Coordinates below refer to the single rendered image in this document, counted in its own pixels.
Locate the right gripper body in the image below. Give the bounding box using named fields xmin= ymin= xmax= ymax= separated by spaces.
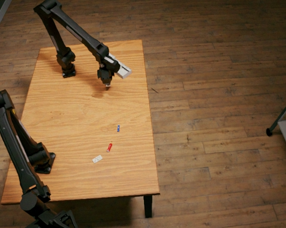
xmin=47 ymin=209 xmax=69 ymax=228

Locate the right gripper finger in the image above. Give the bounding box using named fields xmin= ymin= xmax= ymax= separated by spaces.
xmin=54 ymin=210 xmax=78 ymax=228

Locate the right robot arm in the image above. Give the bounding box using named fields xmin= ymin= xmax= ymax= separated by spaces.
xmin=0 ymin=89 xmax=56 ymax=228

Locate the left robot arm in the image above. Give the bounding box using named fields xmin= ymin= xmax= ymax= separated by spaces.
xmin=33 ymin=0 xmax=120 ymax=85

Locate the grey rack of bins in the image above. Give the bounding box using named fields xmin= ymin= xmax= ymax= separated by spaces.
xmin=109 ymin=53 xmax=132 ymax=79

